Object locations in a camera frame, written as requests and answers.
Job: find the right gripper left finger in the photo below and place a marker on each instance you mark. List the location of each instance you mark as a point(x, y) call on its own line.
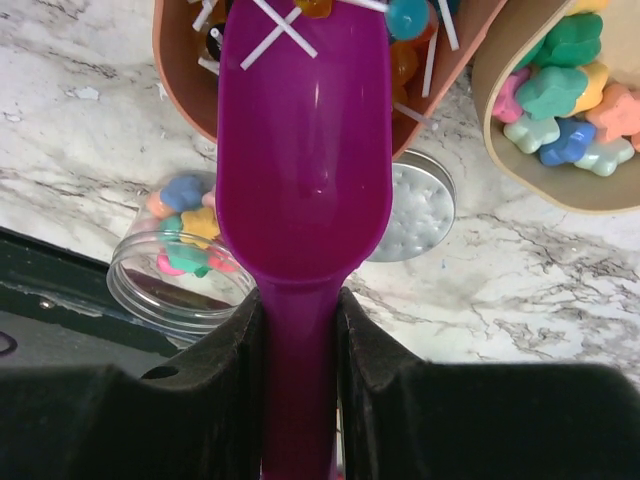
point(197, 416)

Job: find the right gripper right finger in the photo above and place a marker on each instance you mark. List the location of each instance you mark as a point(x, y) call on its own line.
point(407, 418)

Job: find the clear plastic jar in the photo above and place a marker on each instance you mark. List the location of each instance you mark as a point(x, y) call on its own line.
point(173, 269)

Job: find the purple plastic scoop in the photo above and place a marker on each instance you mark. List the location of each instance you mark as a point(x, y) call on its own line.
point(303, 197)

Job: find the beige tray of star candies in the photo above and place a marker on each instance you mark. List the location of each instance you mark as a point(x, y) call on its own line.
point(556, 88)

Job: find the silver jar lid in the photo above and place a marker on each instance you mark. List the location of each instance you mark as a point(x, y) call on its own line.
point(423, 208)

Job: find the black metal base rail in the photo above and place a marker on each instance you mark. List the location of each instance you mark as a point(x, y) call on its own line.
point(59, 287)

